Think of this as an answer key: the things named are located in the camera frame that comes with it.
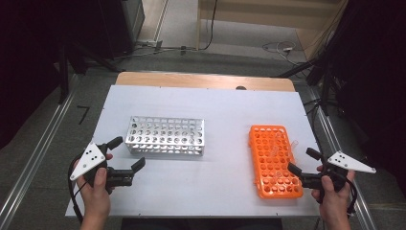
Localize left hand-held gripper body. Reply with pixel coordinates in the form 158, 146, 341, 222
69, 142, 134, 194

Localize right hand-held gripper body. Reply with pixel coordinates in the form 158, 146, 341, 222
300, 150, 377, 193

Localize orange plastic test tube rack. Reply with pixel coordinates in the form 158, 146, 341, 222
248, 124, 305, 200

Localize silver metal test tube rack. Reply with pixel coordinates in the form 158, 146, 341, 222
124, 115, 206, 157

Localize person's left hand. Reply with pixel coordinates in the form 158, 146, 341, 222
72, 152, 115, 221

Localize person's right hand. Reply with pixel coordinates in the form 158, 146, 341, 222
310, 164, 356, 222

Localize black metal stand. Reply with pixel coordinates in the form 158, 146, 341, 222
56, 39, 124, 105
271, 47, 341, 117

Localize dark curtain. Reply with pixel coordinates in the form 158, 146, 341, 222
319, 0, 406, 195
0, 0, 104, 150

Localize white board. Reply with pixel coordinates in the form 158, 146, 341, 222
64, 84, 322, 219

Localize dark cabinet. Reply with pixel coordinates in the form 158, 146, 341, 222
95, 0, 147, 60

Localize light wooden platform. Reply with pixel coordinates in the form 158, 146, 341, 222
195, 0, 350, 60

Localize metal floor rail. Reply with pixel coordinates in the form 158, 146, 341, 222
0, 74, 79, 224
306, 87, 378, 230

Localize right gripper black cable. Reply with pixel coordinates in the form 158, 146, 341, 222
343, 176, 359, 216

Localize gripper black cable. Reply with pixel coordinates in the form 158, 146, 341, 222
343, 176, 359, 216
67, 155, 84, 224

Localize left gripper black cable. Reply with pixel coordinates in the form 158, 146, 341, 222
67, 155, 84, 224

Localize black cables beside table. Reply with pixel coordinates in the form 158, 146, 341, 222
303, 98, 324, 143

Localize white floor cable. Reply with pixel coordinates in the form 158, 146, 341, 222
261, 40, 299, 67

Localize hanging black cable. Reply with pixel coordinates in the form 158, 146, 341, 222
198, 0, 220, 52

